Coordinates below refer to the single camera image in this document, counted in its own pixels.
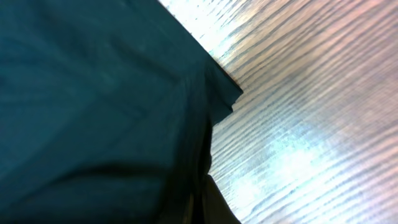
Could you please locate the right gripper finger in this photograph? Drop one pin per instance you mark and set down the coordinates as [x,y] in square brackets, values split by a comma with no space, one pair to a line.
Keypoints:
[214,206]

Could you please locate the black t-shirt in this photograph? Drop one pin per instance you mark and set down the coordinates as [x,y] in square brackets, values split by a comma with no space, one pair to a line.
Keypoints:
[107,112]

